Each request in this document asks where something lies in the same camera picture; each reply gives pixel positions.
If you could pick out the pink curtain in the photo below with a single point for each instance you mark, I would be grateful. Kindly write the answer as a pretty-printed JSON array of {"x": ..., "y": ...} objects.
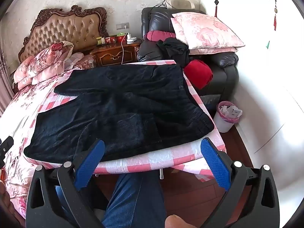
[{"x": 4, "y": 92}]

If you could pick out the white charging dock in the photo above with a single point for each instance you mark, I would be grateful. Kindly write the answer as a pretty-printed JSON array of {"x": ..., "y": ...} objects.
[{"x": 131, "y": 40}]

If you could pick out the black pants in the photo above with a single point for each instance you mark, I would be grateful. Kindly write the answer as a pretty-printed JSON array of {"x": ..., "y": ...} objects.
[{"x": 118, "y": 104}]

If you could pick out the red folded cloth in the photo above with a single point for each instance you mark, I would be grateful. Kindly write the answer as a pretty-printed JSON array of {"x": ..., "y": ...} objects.
[{"x": 198, "y": 73}]

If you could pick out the black leather armchair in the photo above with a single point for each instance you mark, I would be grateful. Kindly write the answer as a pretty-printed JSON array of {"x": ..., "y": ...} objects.
[{"x": 225, "y": 76}]

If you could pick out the large pink floral pillow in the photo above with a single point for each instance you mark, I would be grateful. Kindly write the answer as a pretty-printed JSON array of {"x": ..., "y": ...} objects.
[{"x": 206, "y": 30}]

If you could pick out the grey wall outlet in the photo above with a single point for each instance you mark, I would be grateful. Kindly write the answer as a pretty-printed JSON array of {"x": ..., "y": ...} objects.
[{"x": 122, "y": 26}]

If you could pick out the pink checkered plastic sheet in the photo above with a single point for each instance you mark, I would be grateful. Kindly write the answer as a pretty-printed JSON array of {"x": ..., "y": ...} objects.
[{"x": 166, "y": 159}]

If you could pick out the beige headrest massager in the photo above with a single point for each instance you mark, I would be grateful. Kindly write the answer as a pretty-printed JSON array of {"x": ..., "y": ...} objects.
[{"x": 181, "y": 4}]

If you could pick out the person's right hand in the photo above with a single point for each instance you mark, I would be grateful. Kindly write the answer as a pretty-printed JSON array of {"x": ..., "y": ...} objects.
[{"x": 175, "y": 222}]

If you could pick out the maroon cushion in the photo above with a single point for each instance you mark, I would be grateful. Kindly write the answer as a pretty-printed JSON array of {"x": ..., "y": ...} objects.
[{"x": 156, "y": 35}]

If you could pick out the person's leg in jeans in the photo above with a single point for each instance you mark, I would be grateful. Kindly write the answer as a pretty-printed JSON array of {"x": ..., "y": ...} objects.
[{"x": 133, "y": 199}]

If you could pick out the diamond hanging ornament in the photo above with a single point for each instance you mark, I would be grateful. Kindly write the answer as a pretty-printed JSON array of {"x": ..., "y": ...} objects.
[{"x": 216, "y": 2}]

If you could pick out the pink striped pillow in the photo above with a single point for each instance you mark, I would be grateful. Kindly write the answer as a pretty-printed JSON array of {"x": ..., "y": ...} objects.
[{"x": 78, "y": 60}]

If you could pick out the white trash bin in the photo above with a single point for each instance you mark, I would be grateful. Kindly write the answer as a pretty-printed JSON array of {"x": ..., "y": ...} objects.
[{"x": 222, "y": 123}]

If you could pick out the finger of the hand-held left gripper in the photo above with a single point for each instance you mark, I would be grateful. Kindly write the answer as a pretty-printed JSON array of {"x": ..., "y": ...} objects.
[{"x": 7, "y": 144}]

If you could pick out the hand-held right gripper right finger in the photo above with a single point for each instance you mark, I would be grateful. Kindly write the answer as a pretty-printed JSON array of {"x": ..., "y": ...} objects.
[{"x": 215, "y": 161}]

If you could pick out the carved wooden nightstand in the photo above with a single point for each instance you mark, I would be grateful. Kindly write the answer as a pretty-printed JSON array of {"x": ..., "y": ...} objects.
[{"x": 111, "y": 52}]

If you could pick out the flat pink pillow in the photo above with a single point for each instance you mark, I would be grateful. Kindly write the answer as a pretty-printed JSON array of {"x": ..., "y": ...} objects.
[{"x": 213, "y": 50}]

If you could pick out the long tassel hanging ornament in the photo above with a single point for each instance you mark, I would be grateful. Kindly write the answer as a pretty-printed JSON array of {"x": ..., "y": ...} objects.
[{"x": 275, "y": 9}]

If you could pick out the red and green box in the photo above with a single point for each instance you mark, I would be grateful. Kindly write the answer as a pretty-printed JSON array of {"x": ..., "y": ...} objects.
[{"x": 121, "y": 38}]

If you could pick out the small red box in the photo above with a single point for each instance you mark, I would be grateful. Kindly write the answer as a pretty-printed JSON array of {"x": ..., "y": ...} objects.
[{"x": 110, "y": 39}]

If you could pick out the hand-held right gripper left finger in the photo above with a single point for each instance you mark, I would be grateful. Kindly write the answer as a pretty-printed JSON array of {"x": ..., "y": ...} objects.
[{"x": 90, "y": 161}]

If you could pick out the folded pink floral quilt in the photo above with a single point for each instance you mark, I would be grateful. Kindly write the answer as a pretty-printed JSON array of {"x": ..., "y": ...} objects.
[{"x": 45, "y": 59}]

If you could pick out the black clothes pile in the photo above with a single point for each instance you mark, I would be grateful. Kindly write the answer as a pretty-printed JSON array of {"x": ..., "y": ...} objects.
[{"x": 175, "y": 48}]

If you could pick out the pink floral bedsheet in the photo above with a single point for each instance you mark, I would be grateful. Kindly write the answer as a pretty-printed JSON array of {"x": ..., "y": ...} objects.
[{"x": 14, "y": 182}]

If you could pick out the bed with tufted headboard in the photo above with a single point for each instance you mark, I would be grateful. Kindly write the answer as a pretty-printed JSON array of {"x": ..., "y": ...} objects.
[{"x": 61, "y": 30}]

